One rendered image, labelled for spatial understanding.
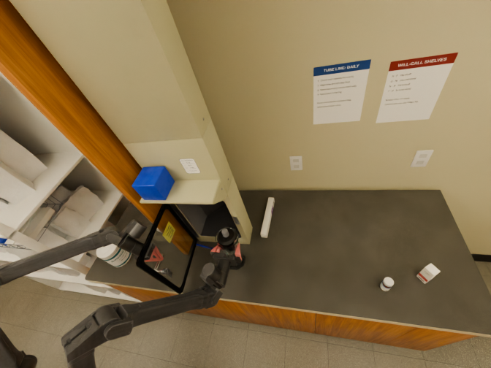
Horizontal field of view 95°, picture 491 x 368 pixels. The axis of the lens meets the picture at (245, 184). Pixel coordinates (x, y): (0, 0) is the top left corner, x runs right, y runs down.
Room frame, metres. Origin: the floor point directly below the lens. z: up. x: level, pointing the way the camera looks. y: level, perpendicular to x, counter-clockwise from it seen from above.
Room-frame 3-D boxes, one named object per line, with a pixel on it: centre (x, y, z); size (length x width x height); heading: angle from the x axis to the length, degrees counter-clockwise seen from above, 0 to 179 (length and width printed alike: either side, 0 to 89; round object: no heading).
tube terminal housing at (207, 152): (0.81, 0.18, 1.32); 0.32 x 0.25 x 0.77; 66
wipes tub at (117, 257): (0.83, 0.89, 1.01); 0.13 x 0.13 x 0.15
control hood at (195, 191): (0.65, 0.26, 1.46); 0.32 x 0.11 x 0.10; 66
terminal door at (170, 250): (0.60, 0.43, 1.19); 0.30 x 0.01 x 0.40; 158
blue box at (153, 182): (0.68, 0.34, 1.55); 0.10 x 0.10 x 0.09; 66
